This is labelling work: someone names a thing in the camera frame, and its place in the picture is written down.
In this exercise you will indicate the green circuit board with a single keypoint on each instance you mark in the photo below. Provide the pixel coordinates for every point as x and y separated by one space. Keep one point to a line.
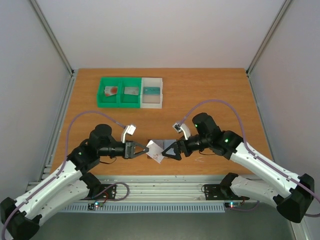
233 205
94 206

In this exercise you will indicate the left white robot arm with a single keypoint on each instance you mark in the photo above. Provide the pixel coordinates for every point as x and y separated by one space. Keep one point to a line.
23 216

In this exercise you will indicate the brown leather card holder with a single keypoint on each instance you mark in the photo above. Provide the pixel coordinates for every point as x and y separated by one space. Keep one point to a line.
159 142

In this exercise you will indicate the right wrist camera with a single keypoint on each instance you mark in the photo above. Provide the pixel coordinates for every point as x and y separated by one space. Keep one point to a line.
182 128

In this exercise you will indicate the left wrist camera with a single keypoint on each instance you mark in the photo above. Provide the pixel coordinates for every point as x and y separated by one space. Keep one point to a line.
128 130

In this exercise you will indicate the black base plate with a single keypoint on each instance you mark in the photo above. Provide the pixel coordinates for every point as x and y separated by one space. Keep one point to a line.
215 192
103 191

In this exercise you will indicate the right green circuit board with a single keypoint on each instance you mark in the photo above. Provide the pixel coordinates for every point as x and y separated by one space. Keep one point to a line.
233 205

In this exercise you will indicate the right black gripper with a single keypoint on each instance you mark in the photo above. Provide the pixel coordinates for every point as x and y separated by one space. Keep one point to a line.
182 148

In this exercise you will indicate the left green circuit board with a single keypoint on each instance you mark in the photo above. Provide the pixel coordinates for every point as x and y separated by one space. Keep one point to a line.
94 206

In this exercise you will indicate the aluminium rail frame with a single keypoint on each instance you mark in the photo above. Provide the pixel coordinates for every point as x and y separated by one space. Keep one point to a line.
160 190

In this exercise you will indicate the green two-compartment bin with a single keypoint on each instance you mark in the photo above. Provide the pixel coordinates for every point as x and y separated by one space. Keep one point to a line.
120 100

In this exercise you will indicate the grey slotted cable duct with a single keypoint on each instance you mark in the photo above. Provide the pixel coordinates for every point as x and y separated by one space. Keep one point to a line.
136 208

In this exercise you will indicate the teal card in bin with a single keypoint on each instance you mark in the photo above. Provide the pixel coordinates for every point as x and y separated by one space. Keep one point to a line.
151 90

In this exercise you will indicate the white VIP card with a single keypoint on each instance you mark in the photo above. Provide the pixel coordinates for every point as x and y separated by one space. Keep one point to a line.
132 90
154 151

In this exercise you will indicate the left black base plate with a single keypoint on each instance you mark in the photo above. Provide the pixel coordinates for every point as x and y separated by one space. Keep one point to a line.
103 191

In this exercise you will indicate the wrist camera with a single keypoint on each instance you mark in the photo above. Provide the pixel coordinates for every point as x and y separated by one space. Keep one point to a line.
182 128
128 130

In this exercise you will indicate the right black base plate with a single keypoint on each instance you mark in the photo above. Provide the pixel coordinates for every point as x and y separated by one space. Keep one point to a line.
215 192

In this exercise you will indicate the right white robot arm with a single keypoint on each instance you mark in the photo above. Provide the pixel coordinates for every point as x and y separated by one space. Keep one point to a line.
291 194

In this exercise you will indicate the white translucent bin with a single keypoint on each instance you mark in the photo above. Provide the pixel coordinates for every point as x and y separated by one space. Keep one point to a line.
148 101

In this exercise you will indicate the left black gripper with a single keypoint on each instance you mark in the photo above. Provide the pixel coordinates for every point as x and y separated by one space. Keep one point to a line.
129 149

